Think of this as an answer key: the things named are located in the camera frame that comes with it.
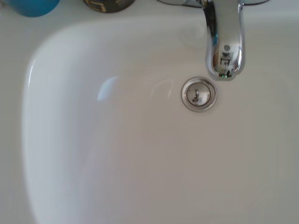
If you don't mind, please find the white sink countertop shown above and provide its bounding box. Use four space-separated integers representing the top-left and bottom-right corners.
0 0 299 224

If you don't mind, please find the chrome drain stopper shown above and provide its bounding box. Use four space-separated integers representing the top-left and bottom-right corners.
180 76 218 113

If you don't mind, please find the blue cup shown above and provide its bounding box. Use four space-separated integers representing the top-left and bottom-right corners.
4 0 61 18

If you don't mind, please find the dark round jar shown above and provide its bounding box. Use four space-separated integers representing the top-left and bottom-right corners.
83 0 136 12

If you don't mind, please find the chrome faucet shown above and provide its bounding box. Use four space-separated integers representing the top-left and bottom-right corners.
157 0 269 82

